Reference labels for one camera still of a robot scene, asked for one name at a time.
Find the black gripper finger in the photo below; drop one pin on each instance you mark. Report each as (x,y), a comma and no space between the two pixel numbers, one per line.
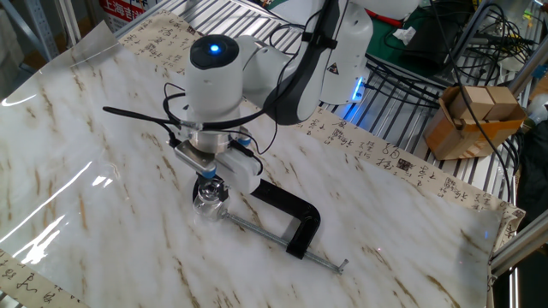
(224,193)

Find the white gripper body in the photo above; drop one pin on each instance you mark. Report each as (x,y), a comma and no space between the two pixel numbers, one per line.
(240,173)

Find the silver metal jar lid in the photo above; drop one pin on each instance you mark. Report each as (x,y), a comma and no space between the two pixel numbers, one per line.
(212,188)

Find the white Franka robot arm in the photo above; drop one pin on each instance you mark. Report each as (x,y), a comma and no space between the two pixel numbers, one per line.
(214,94)

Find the small clear glass jar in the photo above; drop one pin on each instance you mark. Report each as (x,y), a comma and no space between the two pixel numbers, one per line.
(207,209)

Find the black C-clamp with steel screw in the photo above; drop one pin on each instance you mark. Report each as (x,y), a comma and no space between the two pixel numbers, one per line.
(306,222)

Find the beige calligraphy print paper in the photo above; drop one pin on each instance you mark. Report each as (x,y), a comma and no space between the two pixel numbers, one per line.
(385,154)

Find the marble pattern plastic sheet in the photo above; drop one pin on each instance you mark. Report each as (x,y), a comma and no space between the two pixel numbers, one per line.
(385,265)

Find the green mat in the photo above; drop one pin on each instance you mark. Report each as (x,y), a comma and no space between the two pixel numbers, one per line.
(381,51)

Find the red and white sign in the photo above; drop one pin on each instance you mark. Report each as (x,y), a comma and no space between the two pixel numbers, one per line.
(120,10)

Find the open brown cardboard box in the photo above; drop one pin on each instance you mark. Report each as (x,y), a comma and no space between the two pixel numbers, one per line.
(445,137)

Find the white crumpled paper scrap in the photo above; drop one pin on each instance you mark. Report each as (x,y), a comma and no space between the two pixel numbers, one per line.
(404,35)

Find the black device on green mat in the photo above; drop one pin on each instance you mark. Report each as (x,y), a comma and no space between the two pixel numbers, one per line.
(428,47)

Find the grey steel shelf upright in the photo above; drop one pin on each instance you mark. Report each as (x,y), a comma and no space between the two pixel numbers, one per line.
(40,30)

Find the small brown cardboard box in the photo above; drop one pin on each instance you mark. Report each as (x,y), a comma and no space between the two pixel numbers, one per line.
(481,98)
(505,100)

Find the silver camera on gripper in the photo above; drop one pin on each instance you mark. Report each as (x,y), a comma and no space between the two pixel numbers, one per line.
(194,157)

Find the aluminium frame profile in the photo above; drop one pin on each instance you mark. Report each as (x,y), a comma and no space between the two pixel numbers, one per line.
(528,68)
(518,248)

